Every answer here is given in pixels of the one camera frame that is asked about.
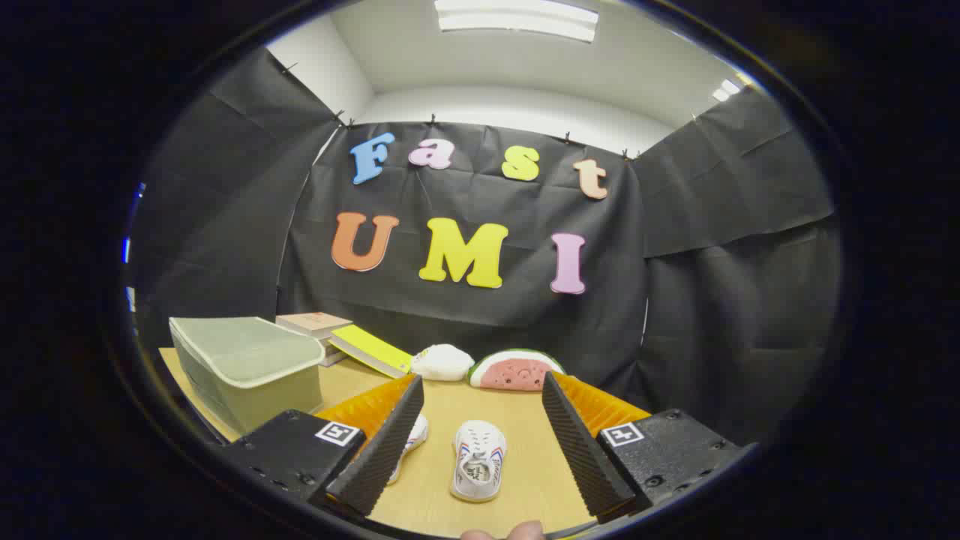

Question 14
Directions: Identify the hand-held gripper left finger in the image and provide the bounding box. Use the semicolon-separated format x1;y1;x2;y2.
221;373;425;520

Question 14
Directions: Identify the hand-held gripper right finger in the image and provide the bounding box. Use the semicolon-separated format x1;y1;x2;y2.
541;370;745;526

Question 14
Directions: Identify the white canvas shoe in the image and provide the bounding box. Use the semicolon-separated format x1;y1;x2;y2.
386;412;430;486
450;420;508;503

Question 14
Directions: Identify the translucent green storage box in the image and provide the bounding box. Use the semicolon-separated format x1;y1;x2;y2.
169;316;326;435

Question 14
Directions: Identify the watermelon slice plush toy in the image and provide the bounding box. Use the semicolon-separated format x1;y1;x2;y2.
469;349;567;392

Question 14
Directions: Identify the yellow book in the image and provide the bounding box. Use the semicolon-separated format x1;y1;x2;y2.
329;324;414;379

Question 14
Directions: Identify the white plush toy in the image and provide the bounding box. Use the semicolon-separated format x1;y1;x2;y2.
410;343;476;382

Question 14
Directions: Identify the long ceiling light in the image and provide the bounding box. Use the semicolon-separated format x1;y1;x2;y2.
433;0;599;44

